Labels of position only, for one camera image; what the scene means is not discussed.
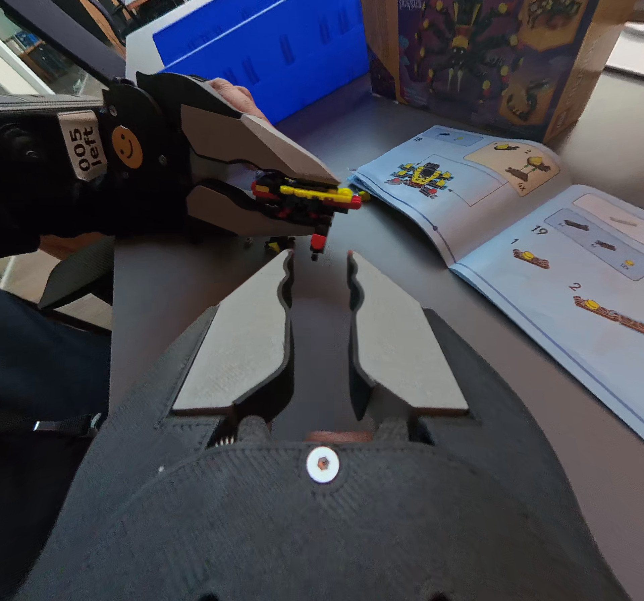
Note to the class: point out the black yellow lego leg piece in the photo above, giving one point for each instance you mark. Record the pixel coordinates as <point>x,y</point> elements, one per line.
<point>274,246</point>

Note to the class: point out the black slanted bar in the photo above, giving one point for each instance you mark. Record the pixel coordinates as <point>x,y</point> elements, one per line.
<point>65,33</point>

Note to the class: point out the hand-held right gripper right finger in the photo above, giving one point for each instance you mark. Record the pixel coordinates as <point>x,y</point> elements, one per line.
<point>397,349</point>

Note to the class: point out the yellow black lego model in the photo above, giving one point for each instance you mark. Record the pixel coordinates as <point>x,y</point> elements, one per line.
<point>302,192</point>

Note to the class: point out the blue plastic crate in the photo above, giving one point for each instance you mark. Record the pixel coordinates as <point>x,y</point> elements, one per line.
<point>281,38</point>

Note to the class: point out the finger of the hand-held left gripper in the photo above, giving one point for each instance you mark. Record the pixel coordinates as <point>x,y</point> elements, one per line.
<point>221,214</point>
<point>271,146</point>

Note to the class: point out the open light blue instruction booklet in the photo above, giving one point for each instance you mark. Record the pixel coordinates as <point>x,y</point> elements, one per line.
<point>528,269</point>

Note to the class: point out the printed cardboard lego box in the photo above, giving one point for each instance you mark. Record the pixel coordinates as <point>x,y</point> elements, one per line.
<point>478,48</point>

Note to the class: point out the person's left hand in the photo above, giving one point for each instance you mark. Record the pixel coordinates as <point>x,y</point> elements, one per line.
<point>239,98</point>

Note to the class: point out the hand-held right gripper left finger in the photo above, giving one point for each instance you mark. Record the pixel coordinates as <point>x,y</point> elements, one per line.
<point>241,349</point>

